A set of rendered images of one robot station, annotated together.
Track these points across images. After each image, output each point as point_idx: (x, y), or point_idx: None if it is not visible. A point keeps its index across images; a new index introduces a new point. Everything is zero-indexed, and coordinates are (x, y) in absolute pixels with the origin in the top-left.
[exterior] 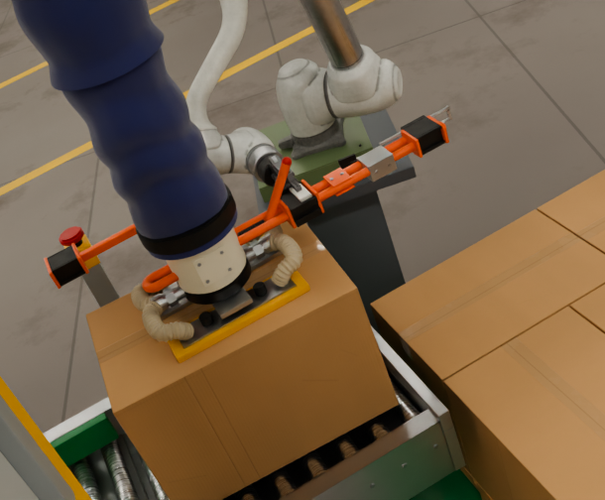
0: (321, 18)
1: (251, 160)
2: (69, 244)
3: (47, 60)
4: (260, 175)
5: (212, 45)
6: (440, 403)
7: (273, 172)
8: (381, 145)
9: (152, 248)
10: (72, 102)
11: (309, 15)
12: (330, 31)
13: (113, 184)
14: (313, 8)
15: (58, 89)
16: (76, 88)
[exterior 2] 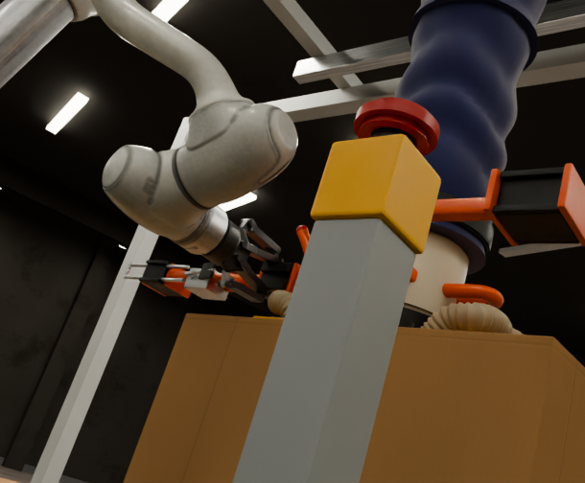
0: (11, 75)
1: (219, 208)
2: (426, 152)
3: (533, 13)
4: (235, 234)
5: (150, 12)
6: None
7: (241, 239)
8: (189, 268)
9: (491, 244)
10: (525, 58)
11: (10, 57)
12: None
13: (503, 149)
14: (25, 57)
15: (538, 44)
16: (530, 62)
